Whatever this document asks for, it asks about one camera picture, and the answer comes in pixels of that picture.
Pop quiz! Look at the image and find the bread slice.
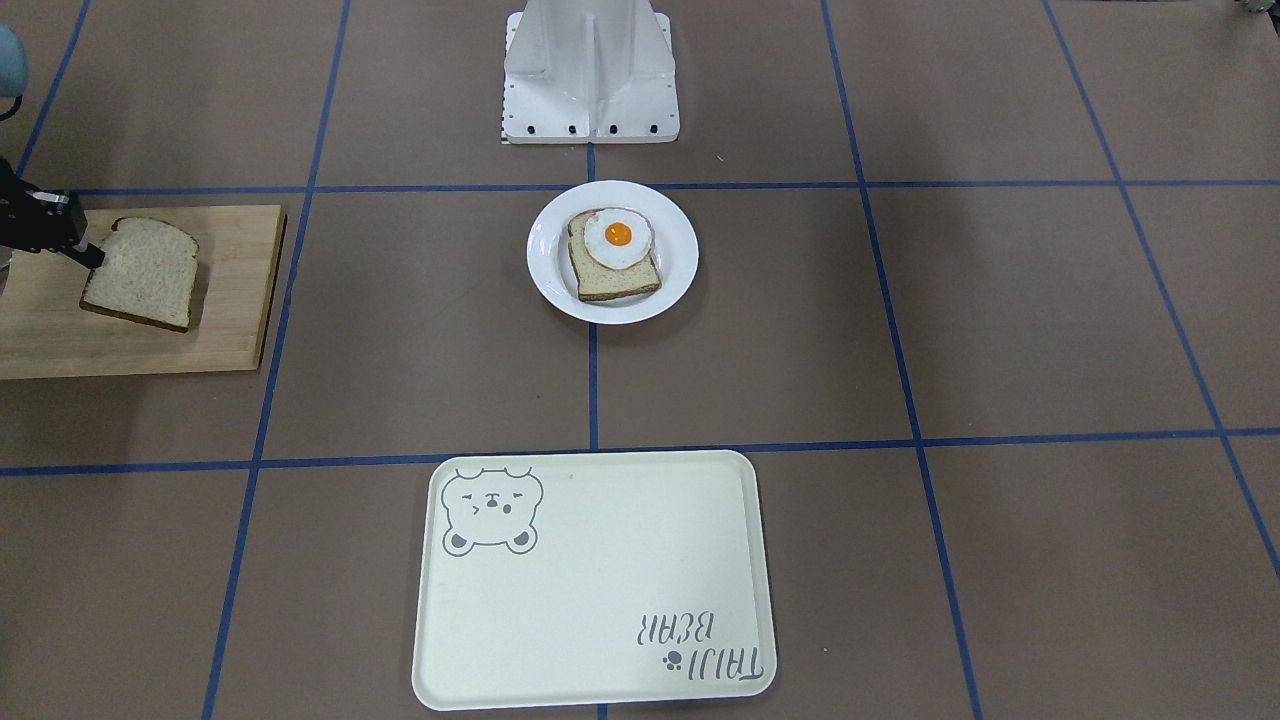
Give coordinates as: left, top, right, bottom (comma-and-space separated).
568, 208, 660, 302
79, 217, 200, 333

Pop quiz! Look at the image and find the white round plate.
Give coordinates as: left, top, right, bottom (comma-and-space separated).
525, 179, 700, 325

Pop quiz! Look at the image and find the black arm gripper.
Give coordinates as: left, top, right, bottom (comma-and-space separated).
1, 159, 105, 270

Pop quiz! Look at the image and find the cream bear serving tray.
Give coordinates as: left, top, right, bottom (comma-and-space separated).
411, 450, 778, 711

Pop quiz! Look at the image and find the fried egg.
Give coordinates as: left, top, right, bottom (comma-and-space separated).
582, 208, 655, 272

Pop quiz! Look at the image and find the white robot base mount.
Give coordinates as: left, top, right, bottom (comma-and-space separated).
500, 1, 681, 145

